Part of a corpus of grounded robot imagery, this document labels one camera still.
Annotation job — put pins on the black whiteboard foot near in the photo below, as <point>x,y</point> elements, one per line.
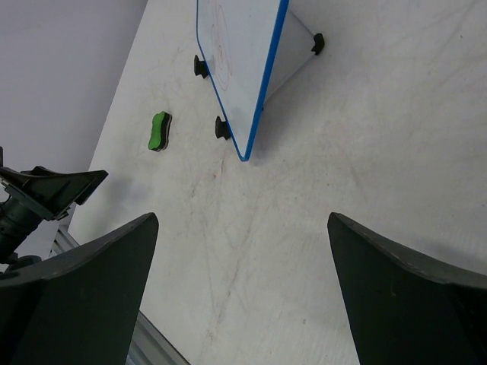
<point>222,129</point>

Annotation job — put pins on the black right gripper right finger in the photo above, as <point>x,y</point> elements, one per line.
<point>403,306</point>

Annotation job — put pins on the green bone shaped eraser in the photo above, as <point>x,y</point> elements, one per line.
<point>160,127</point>

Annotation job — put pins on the blue framed whiteboard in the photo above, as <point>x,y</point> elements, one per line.
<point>251,48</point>

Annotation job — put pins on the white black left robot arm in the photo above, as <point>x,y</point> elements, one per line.
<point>17,223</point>

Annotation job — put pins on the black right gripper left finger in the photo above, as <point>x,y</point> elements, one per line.
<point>59,311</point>

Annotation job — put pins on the black whiteboard foot far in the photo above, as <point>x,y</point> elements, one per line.
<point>200,67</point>

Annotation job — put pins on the black whiteboard foot rear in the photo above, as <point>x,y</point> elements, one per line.
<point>319,43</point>

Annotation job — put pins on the black whiteboard foot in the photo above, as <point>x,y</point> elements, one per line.
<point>319,43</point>
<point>200,67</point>
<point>222,129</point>

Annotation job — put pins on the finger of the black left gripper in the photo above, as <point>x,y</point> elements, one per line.
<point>49,194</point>

